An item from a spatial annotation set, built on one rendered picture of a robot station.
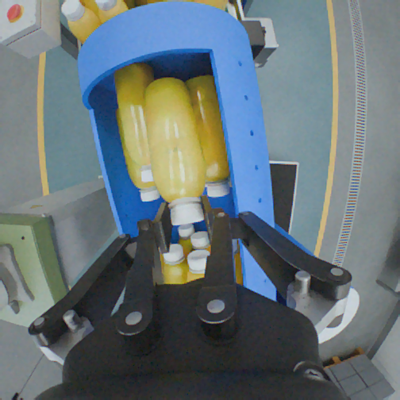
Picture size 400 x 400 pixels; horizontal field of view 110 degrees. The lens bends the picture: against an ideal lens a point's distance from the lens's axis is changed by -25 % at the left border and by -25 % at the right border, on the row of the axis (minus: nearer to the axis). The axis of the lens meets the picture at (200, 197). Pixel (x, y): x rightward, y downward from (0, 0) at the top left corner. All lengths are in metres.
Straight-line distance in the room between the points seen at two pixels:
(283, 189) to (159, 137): 1.32
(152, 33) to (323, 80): 1.81
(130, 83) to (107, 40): 0.09
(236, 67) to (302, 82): 1.59
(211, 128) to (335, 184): 1.76
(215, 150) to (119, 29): 0.20
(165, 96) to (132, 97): 0.08
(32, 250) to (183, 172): 0.46
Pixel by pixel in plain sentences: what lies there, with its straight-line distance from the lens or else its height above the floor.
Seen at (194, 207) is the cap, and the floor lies 1.22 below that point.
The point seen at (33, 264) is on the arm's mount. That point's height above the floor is 1.06.
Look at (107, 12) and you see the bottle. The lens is 0.50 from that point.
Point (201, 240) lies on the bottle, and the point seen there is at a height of 1.08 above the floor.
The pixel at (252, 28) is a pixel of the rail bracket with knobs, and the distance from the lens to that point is 0.55.
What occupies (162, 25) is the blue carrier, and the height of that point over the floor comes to 1.23.
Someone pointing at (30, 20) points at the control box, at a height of 1.10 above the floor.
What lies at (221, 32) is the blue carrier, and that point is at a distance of 0.26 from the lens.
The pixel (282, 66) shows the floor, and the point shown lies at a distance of 1.78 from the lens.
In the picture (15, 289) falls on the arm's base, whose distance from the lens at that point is 0.65.
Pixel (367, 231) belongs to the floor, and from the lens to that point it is 2.53.
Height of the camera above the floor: 1.42
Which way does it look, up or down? 76 degrees down
